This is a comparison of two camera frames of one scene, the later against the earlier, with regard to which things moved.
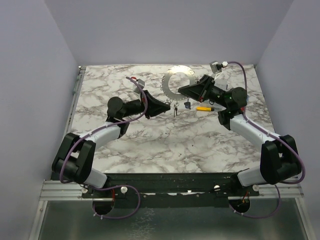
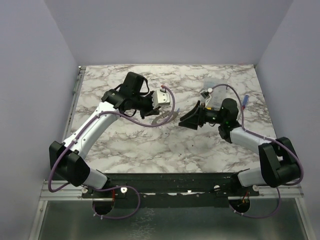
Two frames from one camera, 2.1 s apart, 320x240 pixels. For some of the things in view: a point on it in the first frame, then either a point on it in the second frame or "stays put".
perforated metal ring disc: [179, 68] → [166, 116]
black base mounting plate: [171, 190] stays put
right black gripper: [207, 88] → [200, 116]
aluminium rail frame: [50, 191] stays put
